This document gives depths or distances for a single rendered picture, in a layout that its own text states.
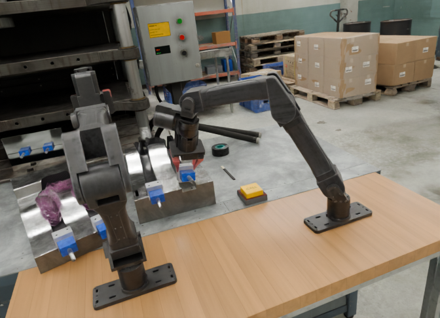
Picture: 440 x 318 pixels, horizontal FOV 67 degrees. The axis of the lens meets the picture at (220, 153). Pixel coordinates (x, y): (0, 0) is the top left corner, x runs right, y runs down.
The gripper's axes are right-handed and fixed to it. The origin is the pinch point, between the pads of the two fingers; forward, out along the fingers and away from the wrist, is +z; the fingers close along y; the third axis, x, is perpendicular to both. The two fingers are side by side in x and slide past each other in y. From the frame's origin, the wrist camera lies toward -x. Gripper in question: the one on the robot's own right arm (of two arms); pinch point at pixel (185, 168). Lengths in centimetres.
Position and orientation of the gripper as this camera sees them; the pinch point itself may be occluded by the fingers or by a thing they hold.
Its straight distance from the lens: 107.5
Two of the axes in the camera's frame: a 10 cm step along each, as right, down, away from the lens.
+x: 2.8, 6.5, -7.1
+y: -9.5, 0.9, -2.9
